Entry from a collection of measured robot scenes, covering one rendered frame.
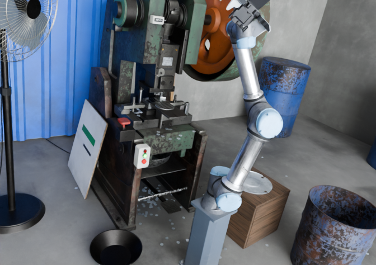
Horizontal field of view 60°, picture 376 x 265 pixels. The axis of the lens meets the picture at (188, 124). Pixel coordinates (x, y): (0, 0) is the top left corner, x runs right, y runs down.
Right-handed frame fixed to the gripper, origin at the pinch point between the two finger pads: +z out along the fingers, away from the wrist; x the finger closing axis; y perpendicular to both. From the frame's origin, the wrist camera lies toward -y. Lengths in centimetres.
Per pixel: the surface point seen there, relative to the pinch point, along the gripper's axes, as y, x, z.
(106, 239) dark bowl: 151, -37, -39
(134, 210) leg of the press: 136, -41, -57
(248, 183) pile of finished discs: 81, -90, -83
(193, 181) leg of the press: 109, -66, -87
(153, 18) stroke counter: 41, 26, -79
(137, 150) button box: 98, -15, -55
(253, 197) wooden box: 79, -92, -68
